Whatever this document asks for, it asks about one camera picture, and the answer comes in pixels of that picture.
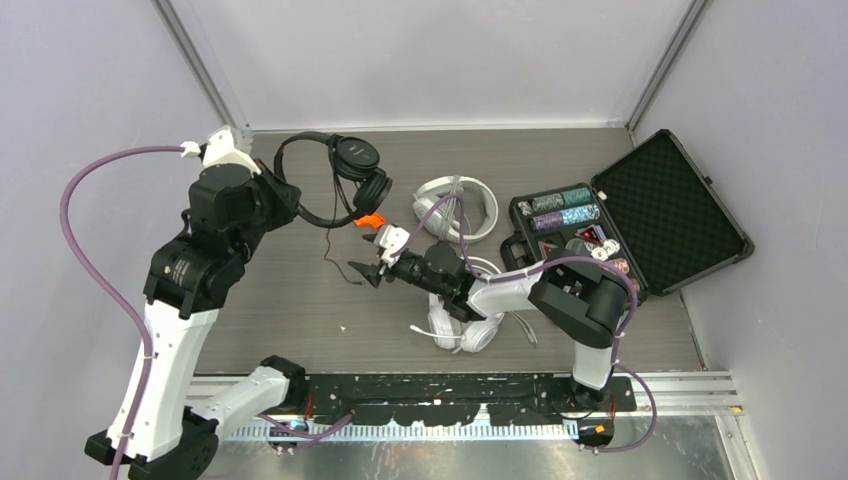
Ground purple poker chip row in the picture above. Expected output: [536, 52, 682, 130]
[530, 211, 565, 232]

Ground red black triangular button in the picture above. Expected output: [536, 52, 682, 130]
[575, 224, 607, 245]

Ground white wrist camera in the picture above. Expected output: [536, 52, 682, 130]
[179, 126, 261, 175]
[372, 224, 411, 267]

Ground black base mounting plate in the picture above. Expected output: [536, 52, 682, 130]
[245, 372, 637, 429]

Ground black poker chip case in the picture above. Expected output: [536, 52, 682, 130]
[500, 130, 755, 301]

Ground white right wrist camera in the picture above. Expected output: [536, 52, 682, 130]
[372, 224, 411, 267]

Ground orange curved plastic piece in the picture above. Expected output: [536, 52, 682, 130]
[353, 212, 386, 231]

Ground small white headphones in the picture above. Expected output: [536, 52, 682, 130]
[410, 294, 504, 354]

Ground blue poker chip row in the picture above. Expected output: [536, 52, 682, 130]
[559, 203, 601, 225]

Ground black on-ear headphones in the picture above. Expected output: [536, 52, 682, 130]
[273, 131, 393, 229]

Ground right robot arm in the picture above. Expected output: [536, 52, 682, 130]
[349, 242, 639, 411]

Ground white ten poker chip stack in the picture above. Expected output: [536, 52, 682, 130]
[591, 239, 621, 261]

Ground clear round dealer button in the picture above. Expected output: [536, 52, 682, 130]
[565, 238, 594, 256]

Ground grey headphone cable with USB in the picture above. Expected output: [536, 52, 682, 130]
[442, 174, 468, 227]

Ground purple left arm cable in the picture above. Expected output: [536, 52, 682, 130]
[59, 145, 356, 480]

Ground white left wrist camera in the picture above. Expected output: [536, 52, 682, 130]
[179, 126, 261, 175]

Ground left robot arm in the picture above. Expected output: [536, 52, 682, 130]
[85, 163, 308, 479]

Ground large white grey headphones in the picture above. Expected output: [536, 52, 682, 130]
[412, 175, 499, 243]

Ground triangular all-in button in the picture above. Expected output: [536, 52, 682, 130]
[538, 241, 560, 259]

